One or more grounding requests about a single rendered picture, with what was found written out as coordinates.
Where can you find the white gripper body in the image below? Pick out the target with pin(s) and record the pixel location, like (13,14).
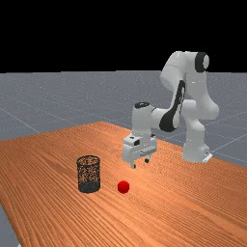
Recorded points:
(138,148)

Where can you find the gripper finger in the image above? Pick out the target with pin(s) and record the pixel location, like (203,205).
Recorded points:
(147,158)
(132,165)

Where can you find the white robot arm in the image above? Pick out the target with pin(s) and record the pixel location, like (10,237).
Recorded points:
(193,96)

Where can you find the red ball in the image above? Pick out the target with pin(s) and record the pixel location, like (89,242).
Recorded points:
(123,186)

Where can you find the dark mesh basket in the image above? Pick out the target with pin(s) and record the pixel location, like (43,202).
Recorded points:
(88,173)

